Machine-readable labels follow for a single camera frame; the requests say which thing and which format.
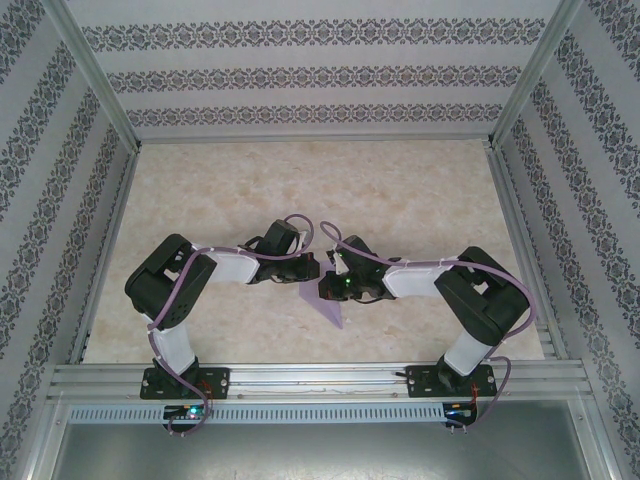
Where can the purple paper sheet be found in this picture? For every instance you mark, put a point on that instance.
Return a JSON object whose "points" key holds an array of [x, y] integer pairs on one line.
{"points": [[331, 312]]}

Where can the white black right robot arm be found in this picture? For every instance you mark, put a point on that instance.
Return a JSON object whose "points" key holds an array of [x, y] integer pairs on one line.
{"points": [[410, 282]]}

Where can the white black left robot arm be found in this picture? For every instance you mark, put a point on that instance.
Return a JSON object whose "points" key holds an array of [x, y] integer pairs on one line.
{"points": [[232, 267]]}

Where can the grey metal sheet panel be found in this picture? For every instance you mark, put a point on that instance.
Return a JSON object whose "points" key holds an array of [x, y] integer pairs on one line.
{"points": [[320, 450]]}

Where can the small circuit board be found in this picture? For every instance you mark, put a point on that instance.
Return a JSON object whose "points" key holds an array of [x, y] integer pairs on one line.
{"points": [[462, 412]]}

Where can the circuit board with green light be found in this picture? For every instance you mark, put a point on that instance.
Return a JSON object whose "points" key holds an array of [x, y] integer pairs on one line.
{"points": [[185, 412]]}

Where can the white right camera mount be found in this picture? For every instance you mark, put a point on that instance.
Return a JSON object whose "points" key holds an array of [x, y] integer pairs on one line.
{"points": [[341, 266]]}

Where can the long aluminium base rail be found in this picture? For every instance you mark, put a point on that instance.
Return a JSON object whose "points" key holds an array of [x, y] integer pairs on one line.
{"points": [[325, 372]]}

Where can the aluminium back rail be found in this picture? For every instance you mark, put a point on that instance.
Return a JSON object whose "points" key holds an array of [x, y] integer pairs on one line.
{"points": [[315, 137]]}

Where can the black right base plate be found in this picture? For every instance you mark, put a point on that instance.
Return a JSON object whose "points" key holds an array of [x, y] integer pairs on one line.
{"points": [[422, 385]]}

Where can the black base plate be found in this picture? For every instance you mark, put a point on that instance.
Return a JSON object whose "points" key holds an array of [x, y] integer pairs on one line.
{"points": [[222, 380], [422, 385]]}

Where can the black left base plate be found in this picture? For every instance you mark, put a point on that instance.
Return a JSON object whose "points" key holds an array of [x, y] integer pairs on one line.
{"points": [[222, 380]]}

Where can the aluminium side rail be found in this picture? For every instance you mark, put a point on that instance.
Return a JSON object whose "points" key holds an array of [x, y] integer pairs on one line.
{"points": [[517, 225], [113, 225]]}

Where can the aluminium corner post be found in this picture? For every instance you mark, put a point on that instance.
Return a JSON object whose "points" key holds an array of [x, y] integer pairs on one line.
{"points": [[533, 75], [100, 75]]}

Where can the aluminium frame bar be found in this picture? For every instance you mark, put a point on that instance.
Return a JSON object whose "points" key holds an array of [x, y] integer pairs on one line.
{"points": [[597, 440], [44, 440]]}

